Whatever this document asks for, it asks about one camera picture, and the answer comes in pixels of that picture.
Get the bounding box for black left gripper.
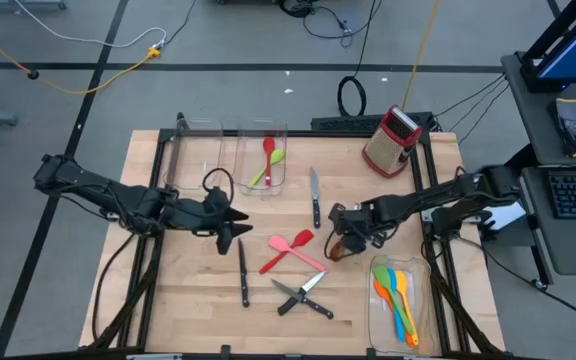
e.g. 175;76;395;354
167;187;254;240

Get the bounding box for pink silicone spatula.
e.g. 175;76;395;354
267;234;328;273

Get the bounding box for red silicone spatula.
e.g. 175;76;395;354
258;228;315;276

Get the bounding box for slim black paring knife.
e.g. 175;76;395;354
237;237;251;308

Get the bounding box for large black-handled knife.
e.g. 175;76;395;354
308;166;322;230

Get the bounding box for orange silicone spatula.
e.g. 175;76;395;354
372;278;414;348

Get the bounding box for yellow silicone spatula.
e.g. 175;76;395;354
395;270;420;347

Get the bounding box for light green silicone spoon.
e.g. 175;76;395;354
246;148;286;190

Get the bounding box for red silicone spoon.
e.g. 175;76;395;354
262;136;276;187

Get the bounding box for dark blade black-handled knife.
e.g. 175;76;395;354
270;278;335;320

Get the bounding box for clear plastic bin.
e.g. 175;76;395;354
167;118;225;191
231;117;289;196
367;254;435;356

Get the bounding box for blue silicone spatula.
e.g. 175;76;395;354
386;268;407;344

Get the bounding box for red metal box grater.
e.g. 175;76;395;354
361;103;424;179

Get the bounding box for white paper sheet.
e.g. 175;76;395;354
487;202;528;231

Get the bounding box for dark grey desk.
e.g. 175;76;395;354
500;49;576;276

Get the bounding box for grey black work gloves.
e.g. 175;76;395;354
550;97;576;160

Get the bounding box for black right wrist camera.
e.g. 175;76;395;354
342;233;369;254

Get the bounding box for black right arm cable loop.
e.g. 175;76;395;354
323;227;352;262

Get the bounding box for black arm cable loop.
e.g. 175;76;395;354
323;227;352;262
201;167;236;201

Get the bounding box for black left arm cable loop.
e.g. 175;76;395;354
201;167;236;201

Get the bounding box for silver blade black-handled knife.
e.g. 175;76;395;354
277;270;327;318

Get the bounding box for black coiled floor cable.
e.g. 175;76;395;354
336;0;384;118

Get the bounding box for black desk power cable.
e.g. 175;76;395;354
432;73;507;119
458;85;510;146

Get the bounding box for black left base cable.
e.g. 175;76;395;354
91;232;139;346

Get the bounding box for black base cable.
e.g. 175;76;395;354
91;232;139;346
467;237;576;329

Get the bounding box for yellow floor cable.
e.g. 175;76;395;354
401;0;442;112

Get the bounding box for yellow extension cable with plug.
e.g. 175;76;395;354
0;19;163;96

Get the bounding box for thin black floor cable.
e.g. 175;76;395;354
165;0;198;46

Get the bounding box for black right base cable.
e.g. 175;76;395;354
467;237;576;329

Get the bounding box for black tangled floor cables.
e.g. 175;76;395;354
277;0;384;49

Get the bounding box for white floor cable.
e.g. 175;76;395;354
12;0;168;50

